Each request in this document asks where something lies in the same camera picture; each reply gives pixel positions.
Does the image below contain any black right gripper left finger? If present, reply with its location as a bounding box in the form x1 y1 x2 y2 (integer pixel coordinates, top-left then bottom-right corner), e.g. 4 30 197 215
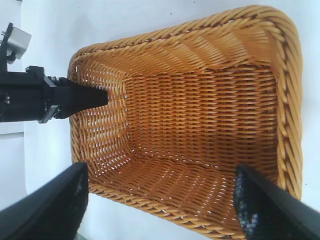
0 161 90 240

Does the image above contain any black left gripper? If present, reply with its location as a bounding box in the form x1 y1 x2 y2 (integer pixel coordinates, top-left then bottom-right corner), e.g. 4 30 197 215
0 64 109 125

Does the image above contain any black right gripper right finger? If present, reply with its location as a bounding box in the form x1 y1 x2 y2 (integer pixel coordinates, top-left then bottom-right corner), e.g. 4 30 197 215
233 163 320 240

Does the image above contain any woven wicker basket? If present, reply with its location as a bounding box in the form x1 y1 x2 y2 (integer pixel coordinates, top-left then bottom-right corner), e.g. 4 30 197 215
67 4 305 240

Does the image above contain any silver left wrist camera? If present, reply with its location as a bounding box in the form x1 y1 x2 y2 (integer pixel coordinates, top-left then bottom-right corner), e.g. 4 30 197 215
0 22 33 62

